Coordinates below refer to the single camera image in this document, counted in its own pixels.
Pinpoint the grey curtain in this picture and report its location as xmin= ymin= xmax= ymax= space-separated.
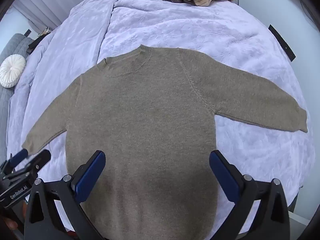
xmin=11 ymin=0 xmax=105 ymax=34

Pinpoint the grey quilted sofa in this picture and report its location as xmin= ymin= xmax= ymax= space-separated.
xmin=0 ymin=33 xmax=34 ymax=160

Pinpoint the lavender plush blanket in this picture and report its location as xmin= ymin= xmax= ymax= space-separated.
xmin=6 ymin=0 xmax=316 ymax=215

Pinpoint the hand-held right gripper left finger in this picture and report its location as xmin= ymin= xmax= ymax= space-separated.
xmin=24 ymin=150 xmax=107 ymax=240

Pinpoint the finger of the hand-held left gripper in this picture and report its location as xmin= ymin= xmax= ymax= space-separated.
xmin=24 ymin=149 xmax=52 ymax=174
xmin=10 ymin=148 xmax=29 ymax=167

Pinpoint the olive brown knit sweater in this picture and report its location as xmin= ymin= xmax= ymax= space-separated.
xmin=22 ymin=44 xmax=308 ymax=240

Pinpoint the person's left hand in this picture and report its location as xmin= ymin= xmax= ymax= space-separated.
xmin=4 ymin=202 xmax=27 ymax=232

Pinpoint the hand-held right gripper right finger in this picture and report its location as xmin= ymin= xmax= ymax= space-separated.
xmin=209 ymin=150 xmax=291 ymax=240

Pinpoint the black flat bar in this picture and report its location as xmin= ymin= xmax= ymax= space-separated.
xmin=268 ymin=24 xmax=297 ymax=62

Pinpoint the small black device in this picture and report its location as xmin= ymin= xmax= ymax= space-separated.
xmin=24 ymin=29 xmax=40 ymax=55

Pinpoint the round white pleated cushion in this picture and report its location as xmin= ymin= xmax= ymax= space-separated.
xmin=0 ymin=54 xmax=27 ymax=88

